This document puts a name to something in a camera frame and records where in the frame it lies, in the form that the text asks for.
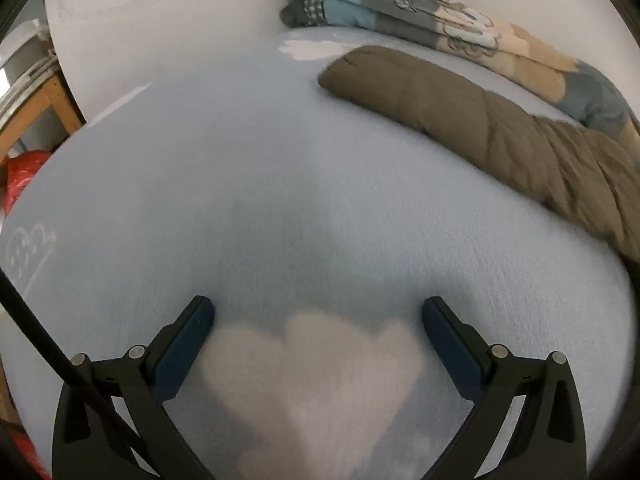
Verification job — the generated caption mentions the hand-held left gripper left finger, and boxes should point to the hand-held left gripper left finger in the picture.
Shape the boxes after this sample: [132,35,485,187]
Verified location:
[51,296,216,480]

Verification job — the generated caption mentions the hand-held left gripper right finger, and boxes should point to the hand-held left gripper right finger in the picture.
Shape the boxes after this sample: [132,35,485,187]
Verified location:
[421,296,588,480]

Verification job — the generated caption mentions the brown quilted jacket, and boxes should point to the brown quilted jacket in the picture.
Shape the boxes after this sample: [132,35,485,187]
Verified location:
[317,45,640,263]

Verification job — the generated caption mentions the light blue cloud bed sheet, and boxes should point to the light blue cloud bed sheet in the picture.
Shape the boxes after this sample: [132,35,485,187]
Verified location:
[0,25,638,480]

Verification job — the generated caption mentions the red plastic bag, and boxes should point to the red plastic bag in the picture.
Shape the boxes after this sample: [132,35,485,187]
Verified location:
[0,150,53,221]

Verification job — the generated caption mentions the wooden shelf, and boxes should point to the wooden shelf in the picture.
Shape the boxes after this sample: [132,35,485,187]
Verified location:
[0,42,86,163]

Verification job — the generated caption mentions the patchwork printed quilt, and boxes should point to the patchwork printed quilt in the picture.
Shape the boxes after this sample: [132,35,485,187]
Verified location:
[279,0,640,141]

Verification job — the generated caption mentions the white plastic container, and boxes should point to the white plastic container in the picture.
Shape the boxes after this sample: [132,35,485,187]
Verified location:
[0,19,58,121]

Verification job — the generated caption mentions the black cable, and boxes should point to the black cable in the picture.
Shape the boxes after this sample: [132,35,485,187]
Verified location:
[0,267,166,480]

